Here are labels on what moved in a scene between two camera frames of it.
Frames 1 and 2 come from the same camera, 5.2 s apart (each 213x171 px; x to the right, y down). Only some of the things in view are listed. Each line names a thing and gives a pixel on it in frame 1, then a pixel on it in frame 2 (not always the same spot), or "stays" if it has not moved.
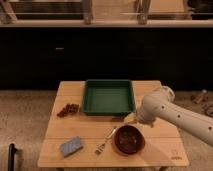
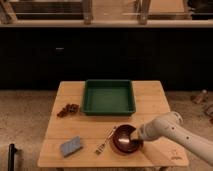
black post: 11,157 stays
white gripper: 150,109 → 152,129
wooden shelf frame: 105,13 stays
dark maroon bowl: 129,140 stays
